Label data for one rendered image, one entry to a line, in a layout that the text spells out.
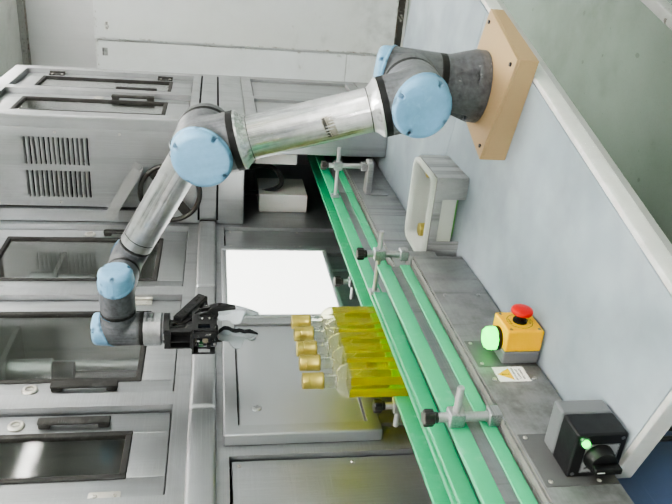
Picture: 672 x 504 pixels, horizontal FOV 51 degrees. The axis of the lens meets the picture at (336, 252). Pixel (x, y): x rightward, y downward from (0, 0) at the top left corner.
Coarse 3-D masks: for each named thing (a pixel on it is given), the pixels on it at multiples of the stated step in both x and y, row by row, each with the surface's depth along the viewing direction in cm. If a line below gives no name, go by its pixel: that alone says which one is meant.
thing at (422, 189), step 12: (420, 168) 179; (420, 180) 180; (432, 180) 164; (420, 192) 182; (432, 192) 164; (408, 204) 183; (420, 204) 183; (432, 204) 167; (408, 216) 184; (420, 216) 185; (408, 228) 186; (408, 240) 183; (420, 240) 181
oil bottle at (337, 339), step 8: (336, 336) 155; (344, 336) 155; (352, 336) 155; (360, 336) 155; (368, 336) 156; (376, 336) 156; (384, 336) 156; (328, 344) 154; (336, 344) 152; (344, 344) 152; (352, 344) 152; (360, 344) 153; (368, 344) 153; (376, 344) 153; (384, 344) 154; (328, 352) 154
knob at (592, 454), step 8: (592, 448) 99; (600, 448) 99; (608, 448) 99; (584, 456) 100; (592, 456) 99; (600, 456) 98; (608, 456) 98; (584, 464) 101; (592, 464) 98; (600, 464) 98; (608, 464) 99; (616, 464) 99; (592, 472) 99; (600, 472) 97; (608, 472) 98; (616, 472) 98
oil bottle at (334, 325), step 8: (328, 320) 161; (336, 320) 160; (344, 320) 161; (352, 320) 161; (360, 320) 161; (368, 320) 161; (376, 320) 162; (328, 328) 158; (336, 328) 157; (344, 328) 158; (352, 328) 158; (360, 328) 158; (368, 328) 158; (376, 328) 159; (328, 336) 158
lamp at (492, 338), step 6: (486, 330) 128; (492, 330) 127; (498, 330) 127; (486, 336) 127; (492, 336) 126; (498, 336) 127; (486, 342) 127; (492, 342) 126; (498, 342) 127; (486, 348) 128; (492, 348) 127; (498, 348) 127
